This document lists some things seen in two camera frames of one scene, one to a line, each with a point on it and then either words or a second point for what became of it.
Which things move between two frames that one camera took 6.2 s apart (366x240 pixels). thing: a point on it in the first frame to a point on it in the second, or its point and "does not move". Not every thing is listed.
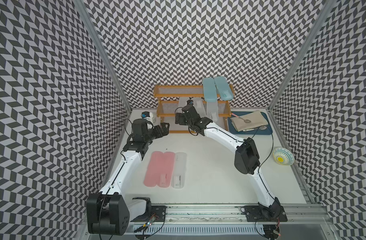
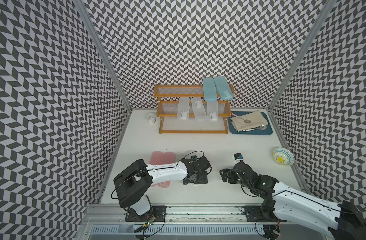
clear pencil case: (182, 101) does not move
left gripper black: (165, 130) to (203, 178)
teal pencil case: (224, 90) does not move
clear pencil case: (198, 103) does not move
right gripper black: (182, 115) to (224, 177)
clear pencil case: (212, 111) does not move
